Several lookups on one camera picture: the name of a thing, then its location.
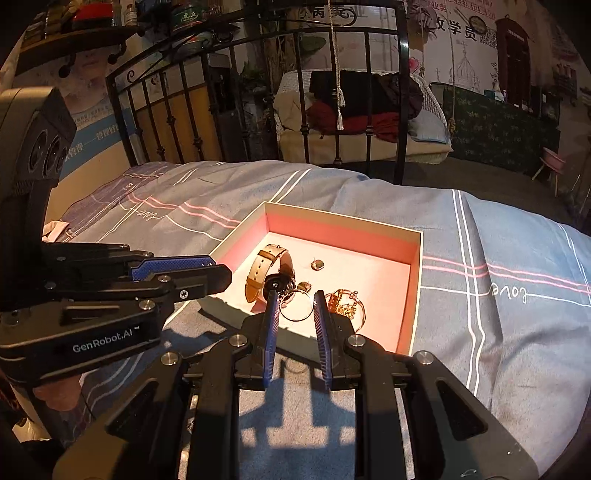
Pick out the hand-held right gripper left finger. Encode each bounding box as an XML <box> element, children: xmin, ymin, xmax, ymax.
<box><xmin>52</xmin><ymin>290</ymin><xmax>281</xmax><ymax>480</ymax></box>

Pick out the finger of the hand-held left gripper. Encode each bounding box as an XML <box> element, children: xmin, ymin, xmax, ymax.
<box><xmin>44</xmin><ymin>264</ymin><xmax>233</xmax><ymax>304</ymax></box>
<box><xmin>44</xmin><ymin>242</ymin><xmax>217</xmax><ymax>283</ymax></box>

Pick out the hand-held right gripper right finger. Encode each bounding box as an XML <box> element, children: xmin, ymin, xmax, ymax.
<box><xmin>313</xmin><ymin>290</ymin><xmax>539</xmax><ymax>480</ymax></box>

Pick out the thin gold bangle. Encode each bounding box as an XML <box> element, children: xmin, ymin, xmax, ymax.
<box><xmin>279</xmin><ymin>292</ymin><xmax>317</xmax><ymax>323</ymax></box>

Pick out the gold chain jewelry heap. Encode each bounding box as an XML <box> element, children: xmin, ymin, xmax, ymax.
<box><xmin>325</xmin><ymin>288</ymin><xmax>369</xmax><ymax>334</ymax></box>

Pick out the brown leather strap watch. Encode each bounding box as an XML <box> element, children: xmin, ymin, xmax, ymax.
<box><xmin>244</xmin><ymin>247</ymin><xmax>297</xmax><ymax>306</ymax></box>

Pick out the pink-lined gift box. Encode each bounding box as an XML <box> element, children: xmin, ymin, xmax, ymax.
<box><xmin>196</xmin><ymin>200</ymin><xmax>424</xmax><ymax>356</ymax></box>

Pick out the person's left hand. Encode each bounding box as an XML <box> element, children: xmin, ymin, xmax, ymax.
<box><xmin>30</xmin><ymin>369</ymin><xmax>90</xmax><ymax>412</ymax></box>

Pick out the beige cloth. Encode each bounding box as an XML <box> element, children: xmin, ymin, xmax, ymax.
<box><xmin>41</xmin><ymin>222</ymin><xmax>70</xmax><ymax>242</ymax></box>

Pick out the plaid blue bed sheet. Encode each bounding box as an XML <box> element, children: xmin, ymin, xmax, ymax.
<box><xmin>14</xmin><ymin>159</ymin><xmax>591</xmax><ymax>480</ymax></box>

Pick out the white cushioned swing seat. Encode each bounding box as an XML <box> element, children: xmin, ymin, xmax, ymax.
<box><xmin>272</xmin><ymin>69</ymin><xmax>455</xmax><ymax>165</ymax></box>

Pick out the dark and red clothes pile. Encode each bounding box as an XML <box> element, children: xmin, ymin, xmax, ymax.
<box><xmin>308</xmin><ymin>69</ymin><xmax>424</xmax><ymax>143</ymax></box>

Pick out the round green tin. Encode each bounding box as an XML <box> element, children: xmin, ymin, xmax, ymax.
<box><xmin>171</xmin><ymin>2</ymin><xmax>206</xmax><ymax>28</ymax></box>

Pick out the red box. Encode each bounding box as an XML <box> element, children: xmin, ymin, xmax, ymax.
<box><xmin>74</xmin><ymin>2</ymin><xmax>109</xmax><ymax>21</ymax></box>

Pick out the green patterned counter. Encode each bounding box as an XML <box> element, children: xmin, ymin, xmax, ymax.
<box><xmin>442</xmin><ymin>87</ymin><xmax>561</xmax><ymax>174</ymax></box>

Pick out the pink stool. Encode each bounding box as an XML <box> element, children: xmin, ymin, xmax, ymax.
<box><xmin>531</xmin><ymin>148</ymin><xmax>567</xmax><ymax>195</ymax></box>

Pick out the blue and white wall poster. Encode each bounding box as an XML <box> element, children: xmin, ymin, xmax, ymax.
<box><xmin>60</xmin><ymin>46</ymin><xmax>139</xmax><ymax>181</ymax></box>

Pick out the hanging white tassel cord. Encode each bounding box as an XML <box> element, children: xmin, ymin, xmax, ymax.
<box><xmin>325</xmin><ymin>0</ymin><xmax>347</xmax><ymax>131</ymax></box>

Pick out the black metal bed frame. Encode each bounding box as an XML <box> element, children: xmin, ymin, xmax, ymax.
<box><xmin>105</xmin><ymin>0</ymin><xmax>409</xmax><ymax>185</ymax></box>

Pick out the thick swing rope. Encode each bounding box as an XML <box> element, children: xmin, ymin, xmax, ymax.
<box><xmin>444</xmin><ymin>18</ymin><xmax>461</xmax><ymax>136</ymax></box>

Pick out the dark wooden wall shelf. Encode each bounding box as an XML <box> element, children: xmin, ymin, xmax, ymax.
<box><xmin>14</xmin><ymin>23</ymin><xmax>146</xmax><ymax>77</ymax></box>

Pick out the large printed wall poster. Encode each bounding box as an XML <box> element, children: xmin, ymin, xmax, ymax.
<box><xmin>406</xmin><ymin>0</ymin><xmax>583</xmax><ymax>93</ymax></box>

